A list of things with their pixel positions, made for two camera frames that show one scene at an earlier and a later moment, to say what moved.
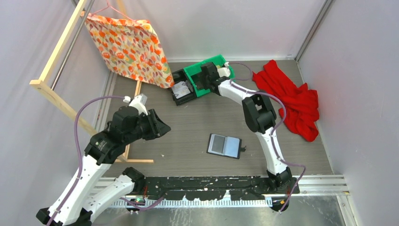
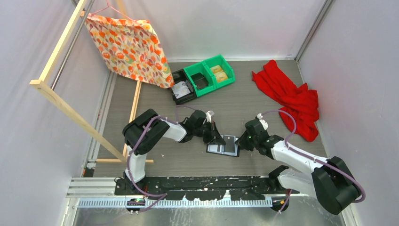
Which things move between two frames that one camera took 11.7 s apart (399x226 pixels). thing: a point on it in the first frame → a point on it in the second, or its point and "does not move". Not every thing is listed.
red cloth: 302,103 does not move
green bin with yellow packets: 219,61 does not move
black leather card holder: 228,146 does not move
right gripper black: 203,82 → 242,142
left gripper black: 159,127 → 214,137
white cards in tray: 179,89 does not move
